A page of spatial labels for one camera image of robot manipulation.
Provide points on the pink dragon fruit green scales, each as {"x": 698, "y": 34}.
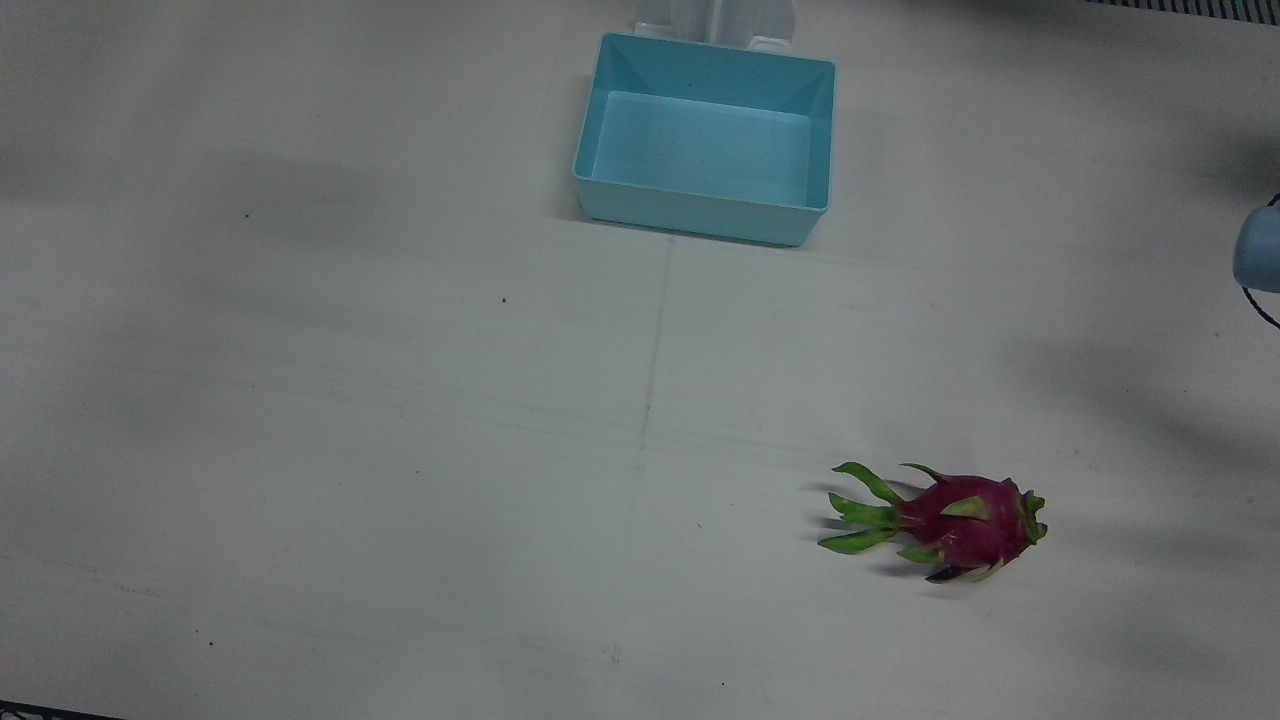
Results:
{"x": 960, "y": 525}

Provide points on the left UR5e robot arm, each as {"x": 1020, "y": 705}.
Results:
{"x": 1260, "y": 250}

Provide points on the light blue plastic bin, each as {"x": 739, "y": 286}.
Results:
{"x": 700, "y": 150}

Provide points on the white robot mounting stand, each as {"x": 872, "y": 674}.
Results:
{"x": 680, "y": 15}

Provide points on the dark ribbed vent strip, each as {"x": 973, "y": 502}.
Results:
{"x": 1200, "y": 8}

